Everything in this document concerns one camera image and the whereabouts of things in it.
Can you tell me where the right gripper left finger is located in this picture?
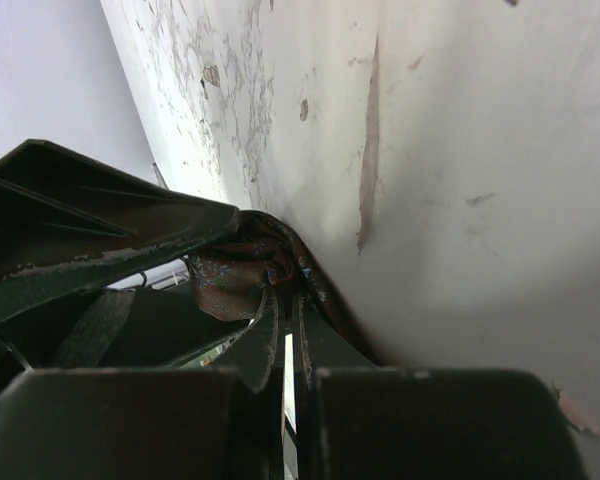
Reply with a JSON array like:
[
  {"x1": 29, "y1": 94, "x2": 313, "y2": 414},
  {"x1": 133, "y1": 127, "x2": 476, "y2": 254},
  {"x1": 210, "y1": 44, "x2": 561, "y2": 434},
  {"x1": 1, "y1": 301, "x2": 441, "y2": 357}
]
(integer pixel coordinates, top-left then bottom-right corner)
[{"x1": 0, "y1": 290, "x2": 285, "y2": 479}]

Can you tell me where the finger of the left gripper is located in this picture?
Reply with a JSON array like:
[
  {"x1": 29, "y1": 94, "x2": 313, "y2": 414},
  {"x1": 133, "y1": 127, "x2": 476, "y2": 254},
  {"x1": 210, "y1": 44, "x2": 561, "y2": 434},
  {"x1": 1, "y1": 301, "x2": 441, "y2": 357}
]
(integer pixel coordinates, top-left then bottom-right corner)
[{"x1": 0, "y1": 139, "x2": 239, "y2": 324}]

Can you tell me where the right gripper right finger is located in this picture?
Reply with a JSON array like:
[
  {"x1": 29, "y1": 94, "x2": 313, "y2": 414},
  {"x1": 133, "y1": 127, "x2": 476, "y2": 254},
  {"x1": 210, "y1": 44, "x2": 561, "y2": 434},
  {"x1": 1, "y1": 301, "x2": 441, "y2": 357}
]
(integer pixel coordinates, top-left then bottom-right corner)
[{"x1": 292, "y1": 294, "x2": 586, "y2": 479}]

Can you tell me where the brown blue patterned tie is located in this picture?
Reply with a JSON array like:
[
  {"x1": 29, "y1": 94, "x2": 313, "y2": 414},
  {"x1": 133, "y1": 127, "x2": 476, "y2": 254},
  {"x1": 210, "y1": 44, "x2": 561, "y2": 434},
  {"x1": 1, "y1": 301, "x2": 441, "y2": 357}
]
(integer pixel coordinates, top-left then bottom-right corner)
[{"x1": 188, "y1": 210, "x2": 380, "y2": 365}]

